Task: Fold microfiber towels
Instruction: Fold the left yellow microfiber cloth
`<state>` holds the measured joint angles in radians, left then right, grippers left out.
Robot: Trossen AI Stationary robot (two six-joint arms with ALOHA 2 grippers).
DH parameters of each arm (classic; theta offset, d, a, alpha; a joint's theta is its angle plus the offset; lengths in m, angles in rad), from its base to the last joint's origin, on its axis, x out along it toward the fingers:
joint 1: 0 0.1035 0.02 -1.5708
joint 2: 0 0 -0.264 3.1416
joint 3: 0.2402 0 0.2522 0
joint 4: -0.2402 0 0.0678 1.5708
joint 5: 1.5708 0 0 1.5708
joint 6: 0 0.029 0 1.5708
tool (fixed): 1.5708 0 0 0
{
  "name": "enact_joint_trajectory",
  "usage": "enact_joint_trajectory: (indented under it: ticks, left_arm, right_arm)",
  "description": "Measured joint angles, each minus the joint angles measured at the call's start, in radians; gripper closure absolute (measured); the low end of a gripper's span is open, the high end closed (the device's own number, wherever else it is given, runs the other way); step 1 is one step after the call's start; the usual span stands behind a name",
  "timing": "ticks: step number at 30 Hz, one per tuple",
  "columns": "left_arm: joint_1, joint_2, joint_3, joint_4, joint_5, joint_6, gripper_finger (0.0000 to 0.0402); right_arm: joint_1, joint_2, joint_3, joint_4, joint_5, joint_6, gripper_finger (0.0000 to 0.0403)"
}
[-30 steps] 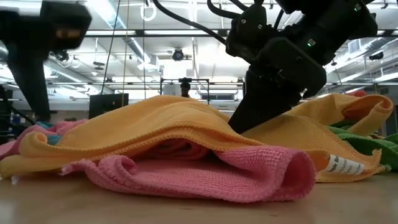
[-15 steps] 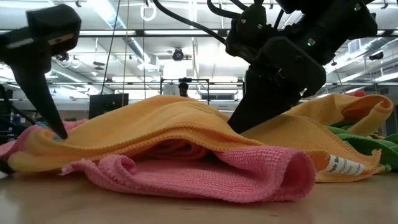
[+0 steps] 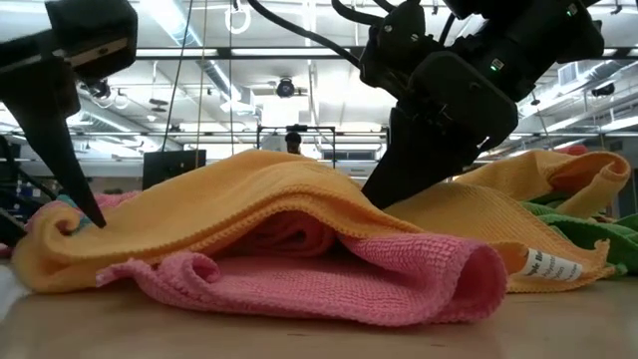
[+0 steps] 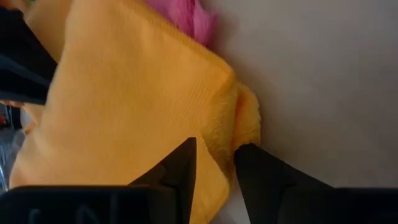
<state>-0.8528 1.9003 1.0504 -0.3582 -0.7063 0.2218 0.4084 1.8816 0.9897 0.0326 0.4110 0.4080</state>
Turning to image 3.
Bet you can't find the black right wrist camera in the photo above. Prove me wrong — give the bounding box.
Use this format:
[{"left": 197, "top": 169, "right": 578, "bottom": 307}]
[{"left": 359, "top": 0, "right": 443, "bottom": 99}]

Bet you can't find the white hanging ring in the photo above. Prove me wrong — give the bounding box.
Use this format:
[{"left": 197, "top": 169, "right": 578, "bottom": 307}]
[{"left": 223, "top": 0, "right": 253, "bottom": 35}]

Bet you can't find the person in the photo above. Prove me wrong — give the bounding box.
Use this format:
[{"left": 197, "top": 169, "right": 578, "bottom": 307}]
[{"left": 283, "top": 131, "right": 303, "bottom": 156}]

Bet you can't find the black ceiling fixture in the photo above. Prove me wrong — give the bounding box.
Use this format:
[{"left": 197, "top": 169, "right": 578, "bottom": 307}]
[
  {"left": 82, "top": 79, "right": 112, "bottom": 101},
  {"left": 590, "top": 82, "right": 617, "bottom": 99}
]

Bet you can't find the dark background equipment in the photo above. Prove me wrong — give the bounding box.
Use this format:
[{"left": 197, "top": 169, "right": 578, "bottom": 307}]
[{"left": 0, "top": 134, "right": 57, "bottom": 248}]

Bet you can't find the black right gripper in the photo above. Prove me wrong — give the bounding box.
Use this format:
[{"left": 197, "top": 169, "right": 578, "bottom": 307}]
[{"left": 361, "top": 49, "right": 519, "bottom": 210}]

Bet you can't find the black monitor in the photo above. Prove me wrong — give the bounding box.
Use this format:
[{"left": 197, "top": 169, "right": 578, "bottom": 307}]
[{"left": 143, "top": 149, "right": 207, "bottom": 191}]

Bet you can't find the pink microfiber towel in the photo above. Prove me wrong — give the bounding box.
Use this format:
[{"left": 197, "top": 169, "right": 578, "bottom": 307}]
[{"left": 24, "top": 190, "right": 508, "bottom": 328}]

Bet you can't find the black overhead rig beam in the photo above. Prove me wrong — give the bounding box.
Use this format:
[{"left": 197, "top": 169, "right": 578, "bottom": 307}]
[{"left": 135, "top": 46, "right": 638, "bottom": 62}]

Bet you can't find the yellowish hanging rope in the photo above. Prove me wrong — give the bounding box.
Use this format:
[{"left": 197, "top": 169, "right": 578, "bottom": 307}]
[{"left": 194, "top": 0, "right": 209, "bottom": 169}]

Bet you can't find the orange microfiber towel with label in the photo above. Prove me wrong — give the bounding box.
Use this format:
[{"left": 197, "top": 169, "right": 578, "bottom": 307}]
[{"left": 12, "top": 149, "right": 617, "bottom": 295}]

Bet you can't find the large green microfiber towel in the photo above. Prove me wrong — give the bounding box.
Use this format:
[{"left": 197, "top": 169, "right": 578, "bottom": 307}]
[{"left": 520, "top": 191, "right": 638, "bottom": 278}]

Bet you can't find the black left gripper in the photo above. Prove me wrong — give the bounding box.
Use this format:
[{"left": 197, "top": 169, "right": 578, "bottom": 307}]
[{"left": 0, "top": 0, "right": 139, "bottom": 229}]

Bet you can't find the black overhead camera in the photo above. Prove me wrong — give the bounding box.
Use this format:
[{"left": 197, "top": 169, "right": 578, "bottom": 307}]
[{"left": 275, "top": 77, "right": 297, "bottom": 99}]

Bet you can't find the blue microfiber towel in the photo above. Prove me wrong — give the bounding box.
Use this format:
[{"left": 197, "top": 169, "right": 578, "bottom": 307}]
[{"left": 55, "top": 193, "right": 95, "bottom": 234}]

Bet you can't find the dark hanging cable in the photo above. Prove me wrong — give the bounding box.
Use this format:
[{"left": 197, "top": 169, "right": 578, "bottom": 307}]
[{"left": 161, "top": 0, "right": 195, "bottom": 151}]

